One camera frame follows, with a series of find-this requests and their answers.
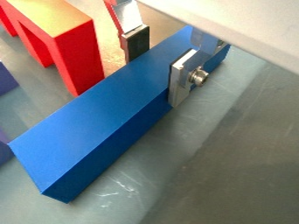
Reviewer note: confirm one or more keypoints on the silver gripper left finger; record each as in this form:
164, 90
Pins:
132, 31

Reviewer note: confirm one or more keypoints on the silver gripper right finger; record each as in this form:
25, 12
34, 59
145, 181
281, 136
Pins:
187, 72

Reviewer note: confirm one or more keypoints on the blue long block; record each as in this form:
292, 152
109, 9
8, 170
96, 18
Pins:
68, 148

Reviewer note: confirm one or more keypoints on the red cross-shaped block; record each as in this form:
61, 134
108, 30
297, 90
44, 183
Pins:
58, 36

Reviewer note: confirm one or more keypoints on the purple cross-shaped block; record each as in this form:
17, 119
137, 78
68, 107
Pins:
6, 84

